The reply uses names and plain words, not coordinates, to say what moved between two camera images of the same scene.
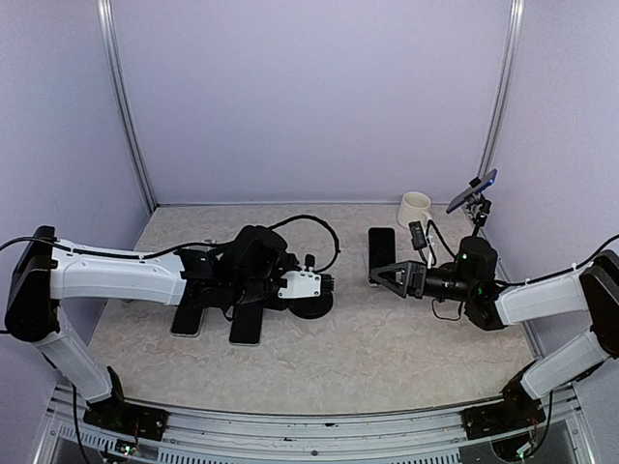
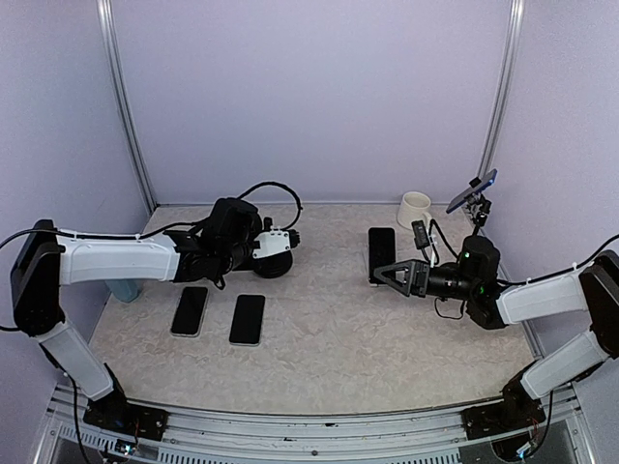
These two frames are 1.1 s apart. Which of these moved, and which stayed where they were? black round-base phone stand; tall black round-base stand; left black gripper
Moved: left black gripper; black round-base phone stand
Stayed: tall black round-base stand
